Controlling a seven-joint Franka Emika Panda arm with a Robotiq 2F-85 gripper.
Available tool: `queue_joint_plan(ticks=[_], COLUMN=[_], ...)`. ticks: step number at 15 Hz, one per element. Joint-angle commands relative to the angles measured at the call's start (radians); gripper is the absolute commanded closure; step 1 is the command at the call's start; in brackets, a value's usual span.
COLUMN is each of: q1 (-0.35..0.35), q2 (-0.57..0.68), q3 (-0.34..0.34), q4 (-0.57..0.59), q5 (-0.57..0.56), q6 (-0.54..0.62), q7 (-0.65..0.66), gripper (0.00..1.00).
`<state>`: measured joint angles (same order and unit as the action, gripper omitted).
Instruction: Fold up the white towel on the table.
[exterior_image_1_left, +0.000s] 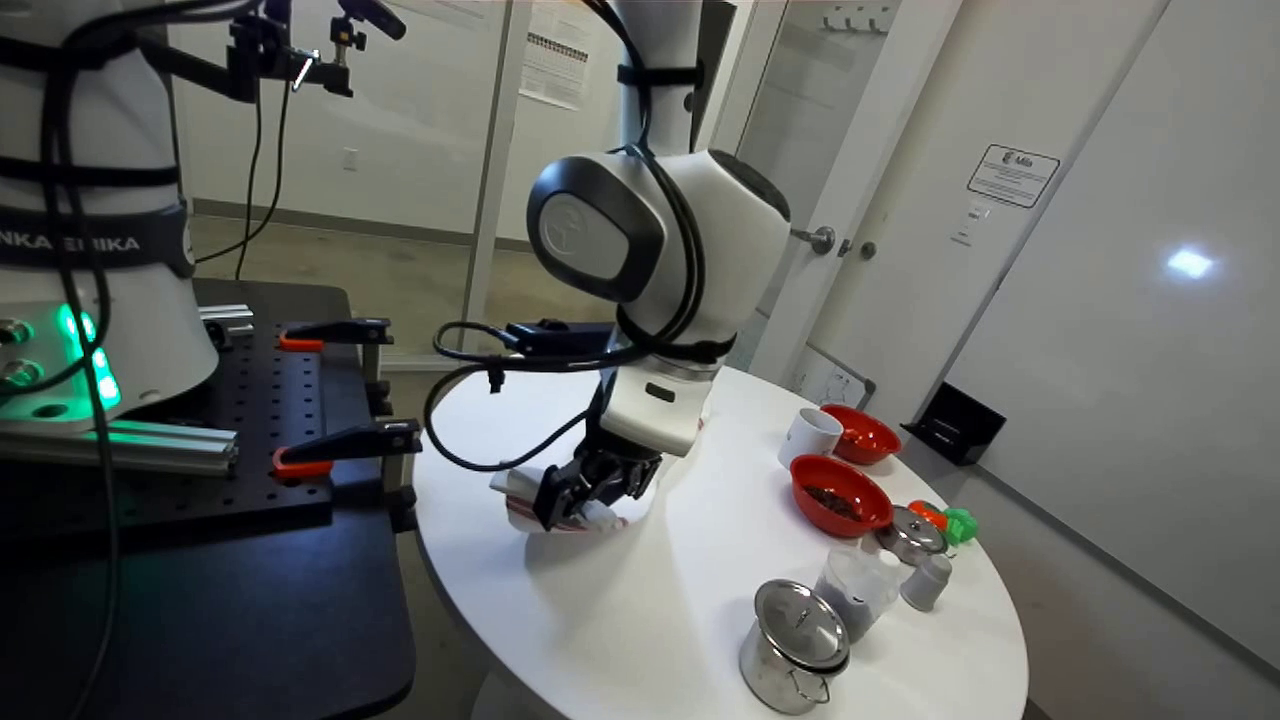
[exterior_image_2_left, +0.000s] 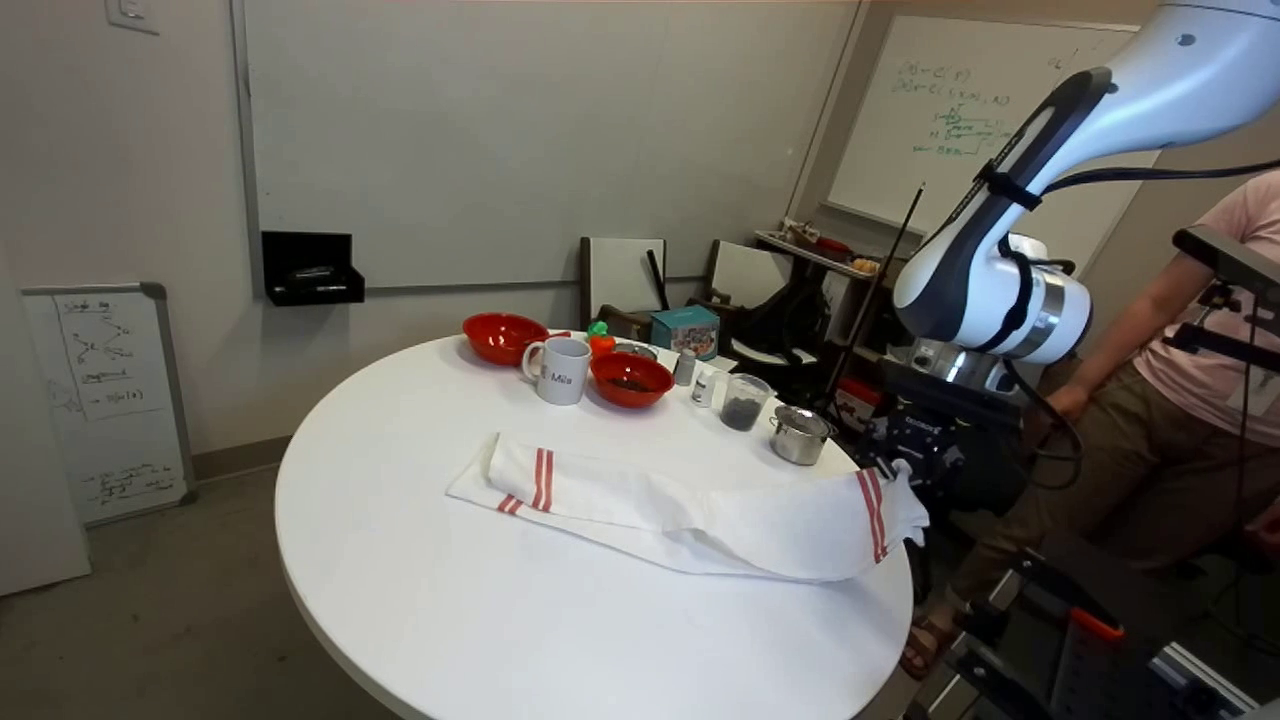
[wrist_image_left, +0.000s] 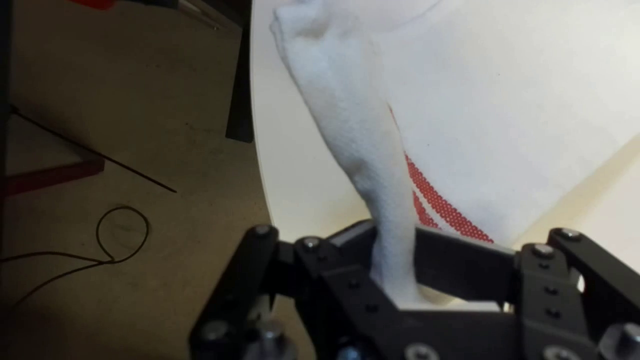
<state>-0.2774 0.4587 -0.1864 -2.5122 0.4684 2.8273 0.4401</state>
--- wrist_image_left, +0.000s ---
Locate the dark red edged floor plate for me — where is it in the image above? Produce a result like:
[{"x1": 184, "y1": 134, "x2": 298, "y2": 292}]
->
[{"x1": 0, "y1": 108, "x2": 108, "y2": 198}]

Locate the thin black floor cable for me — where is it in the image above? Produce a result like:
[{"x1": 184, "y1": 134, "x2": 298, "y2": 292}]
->
[{"x1": 0, "y1": 204, "x2": 152, "y2": 308}]

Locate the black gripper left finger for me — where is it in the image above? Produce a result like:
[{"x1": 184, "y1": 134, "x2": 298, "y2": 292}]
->
[{"x1": 188, "y1": 219, "x2": 401, "y2": 360}]

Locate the white towel with red stripes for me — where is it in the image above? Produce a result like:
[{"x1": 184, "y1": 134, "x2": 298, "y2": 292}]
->
[{"x1": 267, "y1": 0, "x2": 640, "y2": 311}]

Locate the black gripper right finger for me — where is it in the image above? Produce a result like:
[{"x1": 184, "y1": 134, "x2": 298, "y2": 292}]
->
[{"x1": 398, "y1": 224, "x2": 640, "y2": 360}]

